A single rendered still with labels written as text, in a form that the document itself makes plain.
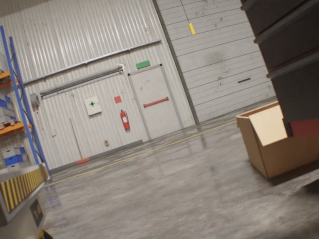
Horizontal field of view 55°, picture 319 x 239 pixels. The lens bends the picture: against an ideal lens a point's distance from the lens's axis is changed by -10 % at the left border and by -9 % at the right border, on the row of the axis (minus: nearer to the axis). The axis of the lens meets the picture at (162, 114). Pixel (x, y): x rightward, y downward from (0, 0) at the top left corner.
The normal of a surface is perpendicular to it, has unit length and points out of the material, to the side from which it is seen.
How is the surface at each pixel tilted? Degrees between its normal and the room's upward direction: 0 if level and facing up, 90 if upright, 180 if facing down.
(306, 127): 90
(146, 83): 90
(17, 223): 90
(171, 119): 90
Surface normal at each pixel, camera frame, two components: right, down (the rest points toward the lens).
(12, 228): 0.26, -0.12
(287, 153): -0.11, 0.00
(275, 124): -0.31, -0.70
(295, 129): -0.93, 0.31
